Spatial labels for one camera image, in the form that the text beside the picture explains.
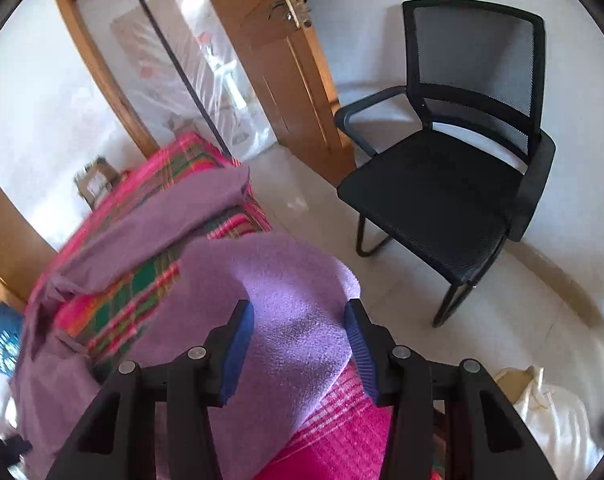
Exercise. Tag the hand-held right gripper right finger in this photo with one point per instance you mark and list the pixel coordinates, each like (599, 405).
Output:
(357, 340)

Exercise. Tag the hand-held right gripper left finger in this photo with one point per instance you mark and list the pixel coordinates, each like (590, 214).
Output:
(237, 350)

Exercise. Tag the purple fleece pants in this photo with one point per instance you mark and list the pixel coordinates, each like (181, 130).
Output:
(292, 320)

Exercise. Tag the pink plaid bed sheet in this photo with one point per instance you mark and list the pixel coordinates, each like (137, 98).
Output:
(127, 300)

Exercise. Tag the black mesh office chair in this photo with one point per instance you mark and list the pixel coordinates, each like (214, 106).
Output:
(432, 195)

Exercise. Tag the white plastic bag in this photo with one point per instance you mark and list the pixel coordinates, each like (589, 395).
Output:
(557, 425)

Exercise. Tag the cardboard box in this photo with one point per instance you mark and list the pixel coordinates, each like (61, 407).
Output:
(97, 182)

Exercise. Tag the blue printed tote bag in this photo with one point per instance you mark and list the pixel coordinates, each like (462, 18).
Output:
(2, 340)

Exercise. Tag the wooden door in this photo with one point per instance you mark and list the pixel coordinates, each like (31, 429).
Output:
(287, 85)

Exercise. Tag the clear plastic door curtain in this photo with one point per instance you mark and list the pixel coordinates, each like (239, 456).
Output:
(157, 60)

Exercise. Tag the metal door lock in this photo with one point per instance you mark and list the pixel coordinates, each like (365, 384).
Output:
(294, 7)

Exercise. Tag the wooden door frame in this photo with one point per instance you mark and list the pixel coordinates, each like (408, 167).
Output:
(97, 60)

